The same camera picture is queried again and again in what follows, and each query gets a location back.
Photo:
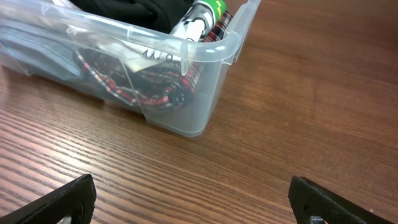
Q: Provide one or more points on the red plaid shirt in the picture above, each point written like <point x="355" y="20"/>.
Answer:
<point x="160" y="87"/>

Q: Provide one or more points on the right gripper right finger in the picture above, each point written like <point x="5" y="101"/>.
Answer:
<point x="312" y="203"/>

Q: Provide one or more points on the clear plastic storage container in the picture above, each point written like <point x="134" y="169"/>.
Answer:
<point x="219" y="49"/>

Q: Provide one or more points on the black garment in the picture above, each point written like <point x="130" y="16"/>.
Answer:
<point x="159" y="15"/>

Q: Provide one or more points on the white printed t-shirt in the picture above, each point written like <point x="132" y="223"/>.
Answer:
<point x="199" y="20"/>

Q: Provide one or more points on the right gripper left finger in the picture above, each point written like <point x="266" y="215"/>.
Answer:
<point x="72" y="203"/>

